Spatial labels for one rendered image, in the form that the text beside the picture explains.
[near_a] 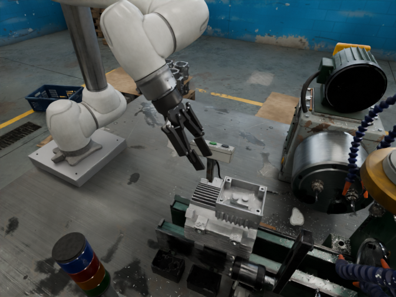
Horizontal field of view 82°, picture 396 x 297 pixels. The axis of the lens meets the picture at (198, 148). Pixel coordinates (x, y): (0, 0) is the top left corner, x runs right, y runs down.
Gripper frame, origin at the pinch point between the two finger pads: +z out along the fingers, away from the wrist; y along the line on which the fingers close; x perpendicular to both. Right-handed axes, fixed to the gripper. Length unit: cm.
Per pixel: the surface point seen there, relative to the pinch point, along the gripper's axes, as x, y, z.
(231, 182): -5.7, -1.3, 11.1
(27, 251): 68, -33, 6
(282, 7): 41, 555, 24
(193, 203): 3.4, -9.9, 9.8
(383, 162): -41.0, -4.4, 6.8
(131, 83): 186, 182, -11
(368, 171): -38.4, -7.2, 6.3
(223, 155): 4.0, 16.7, 13.4
